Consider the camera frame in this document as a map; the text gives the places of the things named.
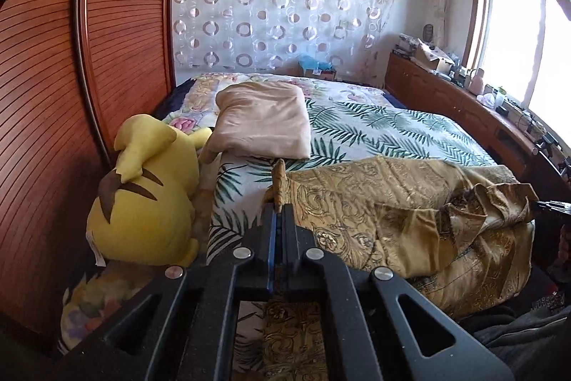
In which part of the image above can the small cardboard box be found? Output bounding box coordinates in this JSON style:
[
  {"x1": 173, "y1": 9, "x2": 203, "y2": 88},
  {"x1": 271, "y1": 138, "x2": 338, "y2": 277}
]
[{"x1": 303, "y1": 67, "x2": 338, "y2": 81}]

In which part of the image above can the blue plastic bag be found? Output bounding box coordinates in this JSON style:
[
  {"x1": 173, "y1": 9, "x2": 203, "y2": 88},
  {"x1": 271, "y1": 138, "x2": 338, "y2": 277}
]
[{"x1": 297, "y1": 54, "x2": 333, "y2": 72}]

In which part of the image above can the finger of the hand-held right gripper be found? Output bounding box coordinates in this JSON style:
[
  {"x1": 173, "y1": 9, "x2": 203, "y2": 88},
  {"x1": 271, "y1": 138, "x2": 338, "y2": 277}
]
[{"x1": 533, "y1": 198, "x2": 571, "y2": 215}]

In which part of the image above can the stack of printed packages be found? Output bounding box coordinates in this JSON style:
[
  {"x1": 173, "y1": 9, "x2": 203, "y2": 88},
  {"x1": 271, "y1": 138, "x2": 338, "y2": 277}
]
[{"x1": 394, "y1": 34, "x2": 418, "y2": 54}]

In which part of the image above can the wooden louvered wardrobe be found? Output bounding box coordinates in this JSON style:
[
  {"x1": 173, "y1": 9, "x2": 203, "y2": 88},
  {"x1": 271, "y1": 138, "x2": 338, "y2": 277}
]
[{"x1": 0, "y1": 0, "x2": 181, "y2": 364}]

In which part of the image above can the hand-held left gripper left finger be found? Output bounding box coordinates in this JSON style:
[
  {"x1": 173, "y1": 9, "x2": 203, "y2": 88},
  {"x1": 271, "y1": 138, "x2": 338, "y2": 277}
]
[{"x1": 54, "y1": 202, "x2": 281, "y2": 381}]

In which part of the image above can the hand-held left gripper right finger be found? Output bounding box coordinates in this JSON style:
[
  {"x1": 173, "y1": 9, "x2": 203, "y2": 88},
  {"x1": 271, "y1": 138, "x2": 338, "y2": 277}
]
[{"x1": 281, "y1": 204, "x2": 515, "y2": 381}]

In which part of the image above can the bed with floral sheet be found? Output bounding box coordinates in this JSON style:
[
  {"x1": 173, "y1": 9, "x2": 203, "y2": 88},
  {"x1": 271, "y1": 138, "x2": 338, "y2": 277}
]
[{"x1": 60, "y1": 72, "x2": 386, "y2": 352}]

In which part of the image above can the long wooden cabinet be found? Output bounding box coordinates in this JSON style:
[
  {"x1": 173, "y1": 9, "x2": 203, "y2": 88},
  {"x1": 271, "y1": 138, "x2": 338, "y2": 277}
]
[{"x1": 384, "y1": 51, "x2": 571, "y2": 194}]

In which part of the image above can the window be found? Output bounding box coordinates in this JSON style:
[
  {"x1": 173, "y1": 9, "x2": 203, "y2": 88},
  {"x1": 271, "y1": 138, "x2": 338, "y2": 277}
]
[{"x1": 461, "y1": 0, "x2": 571, "y2": 132}]

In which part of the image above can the golden patterned shirt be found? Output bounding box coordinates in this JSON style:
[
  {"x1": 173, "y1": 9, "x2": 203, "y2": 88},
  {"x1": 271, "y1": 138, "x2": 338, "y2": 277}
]
[{"x1": 236, "y1": 159, "x2": 538, "y2": 381}]

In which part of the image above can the person's dark clothing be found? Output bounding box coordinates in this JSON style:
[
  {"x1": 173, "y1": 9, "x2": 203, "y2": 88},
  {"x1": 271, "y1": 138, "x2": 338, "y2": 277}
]
[{"x1": 464, "y1": 269, "x2": 571, "y2": 381}]

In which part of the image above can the open cardboard box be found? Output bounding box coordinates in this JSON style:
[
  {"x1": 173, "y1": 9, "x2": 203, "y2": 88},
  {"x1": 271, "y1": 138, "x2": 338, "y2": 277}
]
[{"x1": 410, "y1": 42, "x2": 454, "y2": 72}]

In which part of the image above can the sheer circle-pattern curtain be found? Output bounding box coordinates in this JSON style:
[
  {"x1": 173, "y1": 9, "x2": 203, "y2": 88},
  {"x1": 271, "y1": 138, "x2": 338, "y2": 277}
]
[{"x1": 172, "y1": 0, "x2": 395, "y2": 80}]

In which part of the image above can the beige folded cloth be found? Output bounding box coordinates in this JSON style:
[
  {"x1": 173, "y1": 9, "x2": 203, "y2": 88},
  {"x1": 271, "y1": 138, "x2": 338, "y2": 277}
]
[{"x1": 198, "y1": 83, "x2": 312, "y2": 164}]

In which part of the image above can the yellow plush toy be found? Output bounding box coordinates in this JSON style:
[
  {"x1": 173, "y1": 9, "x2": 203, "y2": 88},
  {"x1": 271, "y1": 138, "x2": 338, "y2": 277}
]
[{"x1": 85, "y1": 112, "x2": 214, "y2": 269}]

